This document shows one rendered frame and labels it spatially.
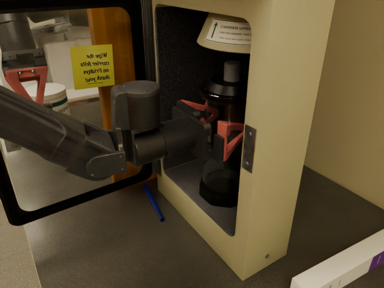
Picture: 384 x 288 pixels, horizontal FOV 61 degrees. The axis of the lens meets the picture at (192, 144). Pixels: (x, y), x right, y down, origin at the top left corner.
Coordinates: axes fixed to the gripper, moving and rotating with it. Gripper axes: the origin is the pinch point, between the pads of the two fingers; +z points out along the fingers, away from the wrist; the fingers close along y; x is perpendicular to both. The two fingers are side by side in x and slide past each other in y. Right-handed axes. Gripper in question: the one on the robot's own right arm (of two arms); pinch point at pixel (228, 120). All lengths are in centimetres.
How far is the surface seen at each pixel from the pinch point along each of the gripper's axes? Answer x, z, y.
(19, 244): 117, -44, 131
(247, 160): -0.3, -7.0, -12.9
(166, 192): 21.7, -6.8, 13.4
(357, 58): -6.8, 36.2, -0.7
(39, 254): 23.7, -35.6, 12.0
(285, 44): -16.4, -4.0, -14.4
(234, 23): -17.6, -3.2, -3.8
